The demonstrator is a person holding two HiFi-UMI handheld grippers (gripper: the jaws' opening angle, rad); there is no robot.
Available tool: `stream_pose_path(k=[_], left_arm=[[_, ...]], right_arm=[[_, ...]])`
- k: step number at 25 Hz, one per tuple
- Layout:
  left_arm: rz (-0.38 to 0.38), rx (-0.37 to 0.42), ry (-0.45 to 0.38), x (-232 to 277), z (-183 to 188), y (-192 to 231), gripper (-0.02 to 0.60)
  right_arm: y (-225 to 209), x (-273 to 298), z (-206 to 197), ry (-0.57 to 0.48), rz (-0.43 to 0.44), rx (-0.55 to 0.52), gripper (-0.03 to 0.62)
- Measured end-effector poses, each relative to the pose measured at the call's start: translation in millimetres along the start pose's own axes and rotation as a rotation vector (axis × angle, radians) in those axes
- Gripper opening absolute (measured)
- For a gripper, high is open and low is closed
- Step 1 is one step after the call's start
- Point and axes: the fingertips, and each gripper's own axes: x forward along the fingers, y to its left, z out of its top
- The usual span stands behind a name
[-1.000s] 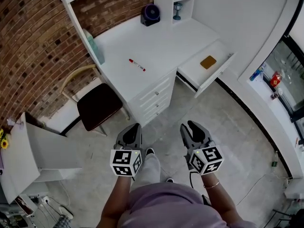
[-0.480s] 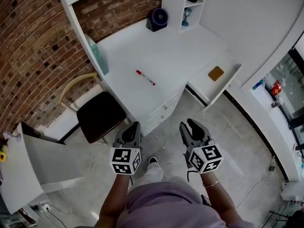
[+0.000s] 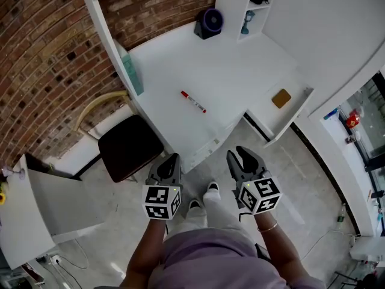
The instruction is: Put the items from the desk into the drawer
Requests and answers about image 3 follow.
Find person's white trousers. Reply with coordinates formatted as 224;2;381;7
171;191;244;240

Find thin gold bracelet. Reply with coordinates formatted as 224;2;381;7
257;220;279;233

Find pale purple vase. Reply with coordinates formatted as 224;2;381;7
1;165;26;181

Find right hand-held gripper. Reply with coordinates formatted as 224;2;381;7
226;145;284;216

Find white side table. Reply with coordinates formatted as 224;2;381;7
0;153;106;271

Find white shelf unit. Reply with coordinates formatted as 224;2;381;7
214;0;281;43

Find red packet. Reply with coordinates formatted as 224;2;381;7
345;114;361;129

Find person's left forearm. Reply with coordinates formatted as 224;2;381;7
123;217;167;289

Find teal box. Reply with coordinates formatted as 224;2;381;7
121;48;146;97

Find teal lantern figure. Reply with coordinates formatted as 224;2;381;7
240;10;256;36

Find green bottle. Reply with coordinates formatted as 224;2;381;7
336;202;347;223

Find white counter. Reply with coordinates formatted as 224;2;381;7
308;61;385;240

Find red and white marker pen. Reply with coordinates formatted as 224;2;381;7
180;90;208;114

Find person's right forearm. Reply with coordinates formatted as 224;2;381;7
254;211;302;284

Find white desk drawer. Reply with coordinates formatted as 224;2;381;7
244;70;315;149

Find brown square pad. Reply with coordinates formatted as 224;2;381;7
271;89;292;110

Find purple and black desk fan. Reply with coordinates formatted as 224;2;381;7
193;8;224;40

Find person's purple shirt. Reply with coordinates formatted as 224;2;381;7
147;228;327;289

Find white floor cable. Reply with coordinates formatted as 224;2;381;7
300;228;357;262

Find white desk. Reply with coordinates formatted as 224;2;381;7
128;19;303;175

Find black seat wooden chair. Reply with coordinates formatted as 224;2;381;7
74;90;165;184

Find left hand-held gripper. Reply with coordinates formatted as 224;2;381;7
141;152;183;222

